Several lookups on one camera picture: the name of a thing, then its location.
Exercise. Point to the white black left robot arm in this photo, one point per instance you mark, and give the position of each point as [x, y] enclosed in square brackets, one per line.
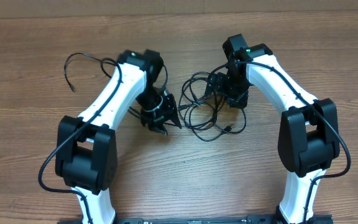
[86, 156]

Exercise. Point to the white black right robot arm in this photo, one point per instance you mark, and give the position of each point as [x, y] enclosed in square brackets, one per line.
[308, 139]

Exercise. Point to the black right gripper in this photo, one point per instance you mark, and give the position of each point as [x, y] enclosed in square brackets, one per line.
[215, 84]

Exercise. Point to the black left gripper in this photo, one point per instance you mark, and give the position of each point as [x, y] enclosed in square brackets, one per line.
[169, 110]

